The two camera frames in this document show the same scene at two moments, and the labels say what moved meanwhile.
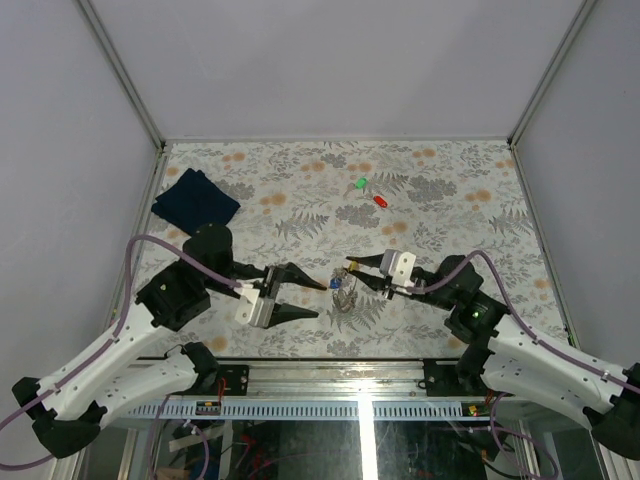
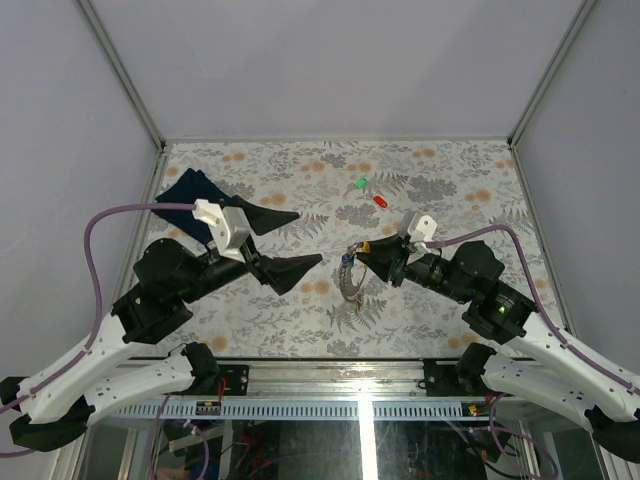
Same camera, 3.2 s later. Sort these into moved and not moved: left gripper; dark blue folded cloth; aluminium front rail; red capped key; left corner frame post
Moved: left gripper
Not moved: left corner frame post; aluminium front rail; red capped key; dark blue folded cloth
